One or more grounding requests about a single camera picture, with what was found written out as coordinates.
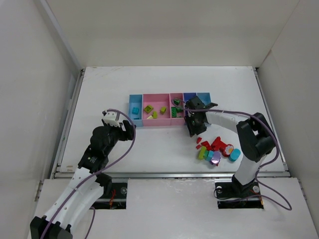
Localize red round flower lego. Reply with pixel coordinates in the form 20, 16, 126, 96
222, 144, 234, 157

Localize metal table rail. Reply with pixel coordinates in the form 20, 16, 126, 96
51, 170, 292, 179

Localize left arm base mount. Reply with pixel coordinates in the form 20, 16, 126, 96
92, 181, 128, 210

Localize lime square lego brick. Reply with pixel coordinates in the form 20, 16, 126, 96
160, 107, 166, 115

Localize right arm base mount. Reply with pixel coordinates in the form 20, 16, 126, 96
213, 182, 264, 209

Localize red lego cluster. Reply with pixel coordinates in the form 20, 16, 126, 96
197, 136, 227, 152

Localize lavender flower lego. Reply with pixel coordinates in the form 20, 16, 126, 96
210, 151, 221, 165

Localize light blue bin left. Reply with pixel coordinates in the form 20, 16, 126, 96
128, 94, 143, 127

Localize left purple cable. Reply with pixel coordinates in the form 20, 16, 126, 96
39, 108, 137, 239

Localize green lego row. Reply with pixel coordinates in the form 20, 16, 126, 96
171, 107, 183, 119

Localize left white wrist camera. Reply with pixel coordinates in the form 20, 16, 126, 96
102, 111, 121, 127

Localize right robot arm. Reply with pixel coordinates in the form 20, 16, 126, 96
184, 96, 278, 194

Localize small pink bin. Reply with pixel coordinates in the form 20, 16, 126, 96
170, 93, 185, 126

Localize teal lego bricks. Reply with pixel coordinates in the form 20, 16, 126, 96
132, 107, 140, 115

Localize large pink bin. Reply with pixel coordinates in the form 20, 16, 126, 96
142, 94, 171, 127

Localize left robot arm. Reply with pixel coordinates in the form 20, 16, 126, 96
30, 119, 136, 239

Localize lime tall lego brick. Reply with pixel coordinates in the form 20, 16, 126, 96
198, 146, 206, 160

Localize lime curved lego piece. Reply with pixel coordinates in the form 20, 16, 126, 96
152, 111, 158, 119

